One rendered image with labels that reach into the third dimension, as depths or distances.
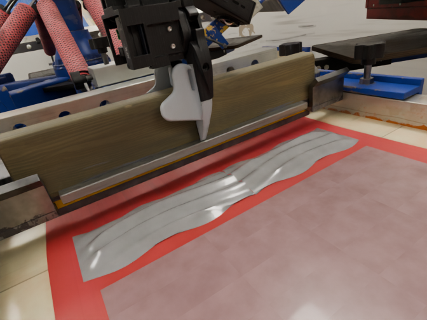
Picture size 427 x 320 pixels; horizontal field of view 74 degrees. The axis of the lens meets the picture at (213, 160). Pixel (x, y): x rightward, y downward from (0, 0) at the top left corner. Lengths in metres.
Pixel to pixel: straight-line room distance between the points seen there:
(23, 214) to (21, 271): 0.05
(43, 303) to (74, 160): 0.13
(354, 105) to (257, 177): 0.24
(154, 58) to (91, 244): 0.19
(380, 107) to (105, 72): 0.47
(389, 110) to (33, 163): 0.45
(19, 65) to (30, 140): 4.15
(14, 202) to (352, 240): 0.30
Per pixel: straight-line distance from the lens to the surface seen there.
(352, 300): 0.23
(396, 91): 0.48
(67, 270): 0.30
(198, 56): 0.30
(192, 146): 0.34
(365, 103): 0.50
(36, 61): 4.45
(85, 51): 1.10
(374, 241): 0.27
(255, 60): 0.70
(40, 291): 0.29
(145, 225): 0.29
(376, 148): 0.41
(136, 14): 0.30
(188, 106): 0.32
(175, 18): 0.31
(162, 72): 0.37
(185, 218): 0.29
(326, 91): 0.48
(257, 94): 0.40
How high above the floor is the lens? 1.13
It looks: 27 degrees down
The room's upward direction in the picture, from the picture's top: 10 degrees counter-clockwise
